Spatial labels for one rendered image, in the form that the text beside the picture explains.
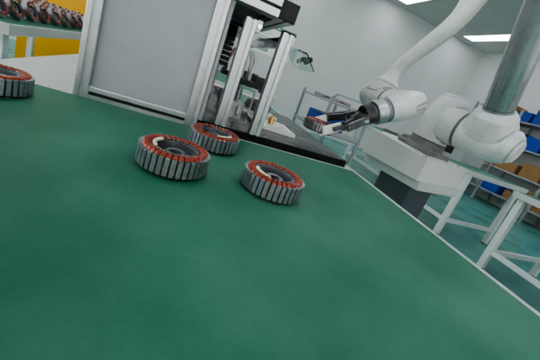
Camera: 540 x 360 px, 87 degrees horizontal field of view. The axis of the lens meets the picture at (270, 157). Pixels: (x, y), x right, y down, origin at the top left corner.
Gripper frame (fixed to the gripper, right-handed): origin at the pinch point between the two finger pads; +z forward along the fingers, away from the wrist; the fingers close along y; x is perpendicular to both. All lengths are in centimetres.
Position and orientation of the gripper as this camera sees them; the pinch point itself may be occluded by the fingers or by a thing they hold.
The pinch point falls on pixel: (320, 124)
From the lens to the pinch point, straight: 102.7
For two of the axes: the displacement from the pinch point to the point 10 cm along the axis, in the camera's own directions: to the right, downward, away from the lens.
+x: -1.5, -9.1, -3.9
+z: -9.6, 2.3, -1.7
